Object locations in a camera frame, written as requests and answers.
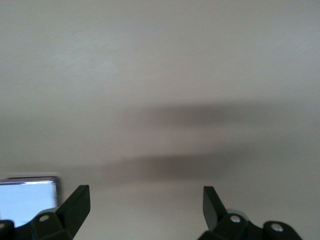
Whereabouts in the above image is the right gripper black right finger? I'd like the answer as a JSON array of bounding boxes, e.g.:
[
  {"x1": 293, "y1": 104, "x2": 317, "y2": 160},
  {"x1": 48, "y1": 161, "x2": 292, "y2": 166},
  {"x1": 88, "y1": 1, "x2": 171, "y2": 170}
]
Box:
[{"x1": 198, "y1": 185, "x2": 302, "y2": 240}]

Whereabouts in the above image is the brown table cover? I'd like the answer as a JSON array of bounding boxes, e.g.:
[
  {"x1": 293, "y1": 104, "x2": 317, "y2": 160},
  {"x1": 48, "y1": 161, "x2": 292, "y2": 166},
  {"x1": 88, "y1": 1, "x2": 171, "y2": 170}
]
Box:
[{"x1": 0, "y1": 0, "x2": 320, "y2": 240}]

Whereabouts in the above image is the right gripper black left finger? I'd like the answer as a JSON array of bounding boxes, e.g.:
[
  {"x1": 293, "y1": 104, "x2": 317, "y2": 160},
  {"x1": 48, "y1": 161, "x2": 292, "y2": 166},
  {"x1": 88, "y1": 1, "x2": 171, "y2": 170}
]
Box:
[{"x1": 0, "y1": 184, "x2": 91, "y2": 240}]

